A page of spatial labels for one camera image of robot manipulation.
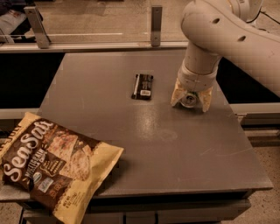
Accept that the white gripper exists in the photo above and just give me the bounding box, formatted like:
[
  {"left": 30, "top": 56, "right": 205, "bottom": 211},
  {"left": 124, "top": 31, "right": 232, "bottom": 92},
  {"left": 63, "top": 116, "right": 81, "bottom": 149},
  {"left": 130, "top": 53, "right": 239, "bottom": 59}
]
[{"left": 171, "top": 64, "right": 217, "bottom": 112}]

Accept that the green crushed soda can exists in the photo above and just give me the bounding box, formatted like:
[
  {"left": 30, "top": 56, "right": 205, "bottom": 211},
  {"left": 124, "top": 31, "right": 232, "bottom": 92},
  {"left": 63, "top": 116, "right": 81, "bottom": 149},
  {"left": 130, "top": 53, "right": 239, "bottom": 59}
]
[{"left": 180, "top": 92, "right": 200, "bottom": 109}]

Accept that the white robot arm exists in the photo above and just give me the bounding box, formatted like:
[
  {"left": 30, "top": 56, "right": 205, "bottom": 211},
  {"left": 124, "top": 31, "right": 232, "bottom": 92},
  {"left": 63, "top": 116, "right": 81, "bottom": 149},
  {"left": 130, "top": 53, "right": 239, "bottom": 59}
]
[{"left": 171, "top": 0, "right": 280, "bottom": 112}]

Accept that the brown sea salt chip bag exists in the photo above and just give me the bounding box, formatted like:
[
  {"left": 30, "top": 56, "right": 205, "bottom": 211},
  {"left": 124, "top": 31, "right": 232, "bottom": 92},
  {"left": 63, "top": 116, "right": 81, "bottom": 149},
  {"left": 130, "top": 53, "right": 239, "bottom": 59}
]
[{"left": 1, "top": 112, "right": 123, "bottom": 224}]

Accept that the dark clutter top left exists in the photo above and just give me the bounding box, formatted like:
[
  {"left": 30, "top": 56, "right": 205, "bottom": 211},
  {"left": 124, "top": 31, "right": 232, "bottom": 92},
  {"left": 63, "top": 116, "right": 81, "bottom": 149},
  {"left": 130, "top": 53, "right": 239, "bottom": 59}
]
[{"left": 0, "top": 0, "right": 35, "bottom": 43}]

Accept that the metal rail bar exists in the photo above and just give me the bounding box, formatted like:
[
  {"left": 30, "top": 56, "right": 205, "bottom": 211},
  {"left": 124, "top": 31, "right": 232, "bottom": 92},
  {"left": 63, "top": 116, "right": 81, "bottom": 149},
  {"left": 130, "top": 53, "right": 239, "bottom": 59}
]
[{"left": 0, "top": 41, "right": 188, "bottom": 53}]

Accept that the middle metal bracket post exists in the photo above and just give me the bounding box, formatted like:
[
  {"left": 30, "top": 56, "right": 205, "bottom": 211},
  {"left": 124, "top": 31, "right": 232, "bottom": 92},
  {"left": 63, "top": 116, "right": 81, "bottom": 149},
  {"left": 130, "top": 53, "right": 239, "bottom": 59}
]
[{"left": 150, "top": 5, "right": 163, "bottom": 47}]

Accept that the metal bracket post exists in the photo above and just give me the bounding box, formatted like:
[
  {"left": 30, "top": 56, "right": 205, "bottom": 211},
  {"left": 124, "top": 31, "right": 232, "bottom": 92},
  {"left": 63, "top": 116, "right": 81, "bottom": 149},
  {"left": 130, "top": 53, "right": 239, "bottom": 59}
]
[
  {"left": 150, "top": 5, "right": 163, "bottom": 47},
  {"left": 24, "top": 6, "right": 50, "bottom": 49}
]

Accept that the left metal bracket post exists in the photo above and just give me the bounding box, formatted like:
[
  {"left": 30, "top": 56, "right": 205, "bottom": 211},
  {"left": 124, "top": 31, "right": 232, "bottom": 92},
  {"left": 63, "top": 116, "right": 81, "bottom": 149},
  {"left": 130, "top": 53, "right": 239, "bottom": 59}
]
[{"left": 24, "top": 6, "right": 50, "bottom": 49}]

